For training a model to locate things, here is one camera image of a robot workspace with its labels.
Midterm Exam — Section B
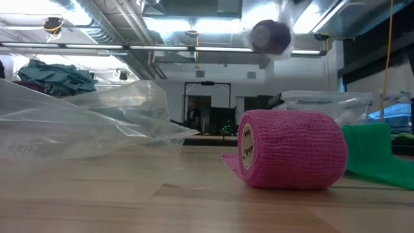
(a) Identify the purple bandage roll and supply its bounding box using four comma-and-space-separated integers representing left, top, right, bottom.
250, 19, 292, 56

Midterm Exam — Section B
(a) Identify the pink bandage roll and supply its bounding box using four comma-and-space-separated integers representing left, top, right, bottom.
222, 109, 349, 190

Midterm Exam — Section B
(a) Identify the green bandage strip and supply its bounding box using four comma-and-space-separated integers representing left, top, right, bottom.
340, 122, 414, 192

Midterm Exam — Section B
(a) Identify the person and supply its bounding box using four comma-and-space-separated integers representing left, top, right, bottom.
186, 98, 203, 131

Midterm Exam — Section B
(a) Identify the long LED light bar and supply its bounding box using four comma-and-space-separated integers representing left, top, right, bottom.
0, 41, 328, 57

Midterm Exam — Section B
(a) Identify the clear plastic storage box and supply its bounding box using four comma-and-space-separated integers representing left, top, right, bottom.
270, 90, 375, 128

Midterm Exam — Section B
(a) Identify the teal cloth pile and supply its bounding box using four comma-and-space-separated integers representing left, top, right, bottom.
17, 59, 98, 96

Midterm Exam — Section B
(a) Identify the maroon cloth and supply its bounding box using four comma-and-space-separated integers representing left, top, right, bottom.
11, 80, 47, 95

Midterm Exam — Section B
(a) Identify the yellow cable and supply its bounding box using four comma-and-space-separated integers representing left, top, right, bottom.
378, 0, 395, 124

